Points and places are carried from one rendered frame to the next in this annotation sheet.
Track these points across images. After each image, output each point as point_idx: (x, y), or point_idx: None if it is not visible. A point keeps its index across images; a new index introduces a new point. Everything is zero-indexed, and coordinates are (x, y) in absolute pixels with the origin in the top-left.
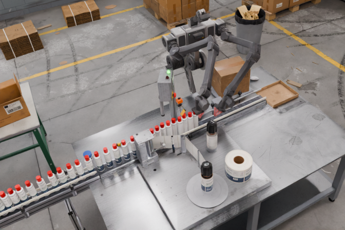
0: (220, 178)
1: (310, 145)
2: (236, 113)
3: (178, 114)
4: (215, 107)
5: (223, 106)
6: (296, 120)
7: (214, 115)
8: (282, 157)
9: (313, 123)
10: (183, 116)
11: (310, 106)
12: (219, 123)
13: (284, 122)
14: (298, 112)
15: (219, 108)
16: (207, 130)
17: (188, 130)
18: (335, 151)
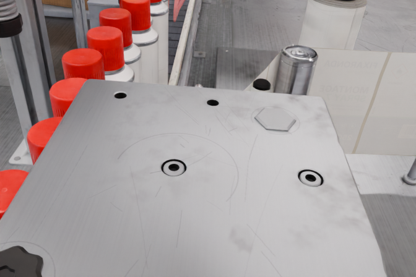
0: None
1: (377, 6)
2: (195, 10)
3: (77, 21)
4: None
5: None
6: None
7: (174, 14)
8: (403, 40)
9: None
10: None
11: None
12: (192, 50)
13: None
14: None
15: None
16: None
17: None
18: None
